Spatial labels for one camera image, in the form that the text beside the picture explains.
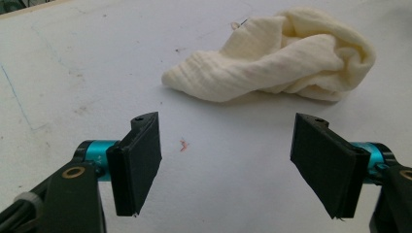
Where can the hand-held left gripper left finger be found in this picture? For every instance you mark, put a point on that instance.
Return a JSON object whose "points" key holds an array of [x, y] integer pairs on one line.
{"points": [[137, 161]]}

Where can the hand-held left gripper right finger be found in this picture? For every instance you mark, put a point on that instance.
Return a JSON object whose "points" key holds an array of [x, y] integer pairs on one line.
{"points": [[327, 161]]}

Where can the cream cloth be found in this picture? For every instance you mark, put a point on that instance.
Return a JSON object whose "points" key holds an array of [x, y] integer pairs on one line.
{"points": [[259, 68]]}

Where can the white foam mat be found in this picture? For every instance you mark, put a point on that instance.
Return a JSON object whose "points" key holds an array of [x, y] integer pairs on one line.
{"points": [[226, 187]]}

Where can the wooden table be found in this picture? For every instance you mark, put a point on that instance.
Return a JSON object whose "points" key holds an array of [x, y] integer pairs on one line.
{"points": [[26, 9]]}

